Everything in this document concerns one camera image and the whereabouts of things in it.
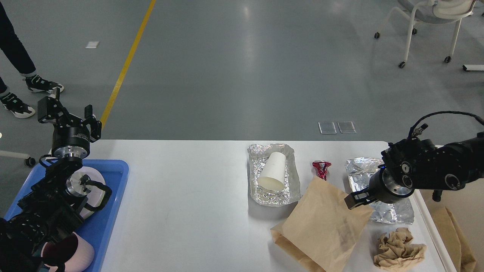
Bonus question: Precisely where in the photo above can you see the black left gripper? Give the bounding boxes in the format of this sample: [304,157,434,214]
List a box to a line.
[37,90,102,158]

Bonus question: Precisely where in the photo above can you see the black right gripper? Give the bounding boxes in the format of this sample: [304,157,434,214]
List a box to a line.
[344,168,414,210]

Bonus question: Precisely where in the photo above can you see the brown paper bag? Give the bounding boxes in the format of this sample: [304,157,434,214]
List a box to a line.
[271,176,373,272]
[431,207,477,272]

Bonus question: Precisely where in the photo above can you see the crushed red soda can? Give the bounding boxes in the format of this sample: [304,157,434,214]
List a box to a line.
[312,161,332,181]

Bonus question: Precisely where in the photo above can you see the pink plate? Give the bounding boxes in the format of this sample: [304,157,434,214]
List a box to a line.
[78,166,106,220]

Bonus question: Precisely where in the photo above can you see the aluminium foil tray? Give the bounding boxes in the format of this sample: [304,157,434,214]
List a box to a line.
[247,144,301,207]

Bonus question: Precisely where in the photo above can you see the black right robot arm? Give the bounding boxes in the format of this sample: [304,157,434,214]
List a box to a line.
[344,113,484,209]

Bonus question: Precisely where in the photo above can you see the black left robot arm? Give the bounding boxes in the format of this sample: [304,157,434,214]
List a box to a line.
[1,91,112,272]

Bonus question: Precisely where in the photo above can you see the crumpled foil piece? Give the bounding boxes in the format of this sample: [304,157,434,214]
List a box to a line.
[346,157,414,224]

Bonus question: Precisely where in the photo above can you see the crumpled brown paper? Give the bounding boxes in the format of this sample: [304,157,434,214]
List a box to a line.
[373,227,427,272]

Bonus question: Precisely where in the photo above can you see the grey floor socket plate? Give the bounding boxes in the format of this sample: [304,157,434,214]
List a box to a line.
[318,122,337,134]
[337,121,357,134]

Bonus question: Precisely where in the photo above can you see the person with black green sneakers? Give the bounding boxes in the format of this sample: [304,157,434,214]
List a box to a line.
[0,5,65,119]

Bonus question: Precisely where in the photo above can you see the white paper cup lying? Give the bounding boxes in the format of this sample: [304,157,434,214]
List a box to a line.
[258,152,286,192]

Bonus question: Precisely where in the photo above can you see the white plastic bin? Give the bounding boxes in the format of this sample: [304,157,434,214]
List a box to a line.
[412,145,484,272]

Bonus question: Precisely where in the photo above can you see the brown paper bag in bin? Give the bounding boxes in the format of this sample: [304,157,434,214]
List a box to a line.
[431,207,477,272]

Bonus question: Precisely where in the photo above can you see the blue plastic tray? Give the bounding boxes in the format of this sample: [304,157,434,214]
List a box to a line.
[3,159,130,272]

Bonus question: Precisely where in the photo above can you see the pink ribbed mug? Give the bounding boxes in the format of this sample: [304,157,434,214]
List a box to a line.
[41,232,95,272]

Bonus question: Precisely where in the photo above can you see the white furniture foot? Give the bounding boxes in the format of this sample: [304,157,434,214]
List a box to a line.
[462,64,484,72]

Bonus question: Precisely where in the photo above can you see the white office chair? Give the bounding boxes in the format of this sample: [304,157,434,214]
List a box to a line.
[374,0,477,68]

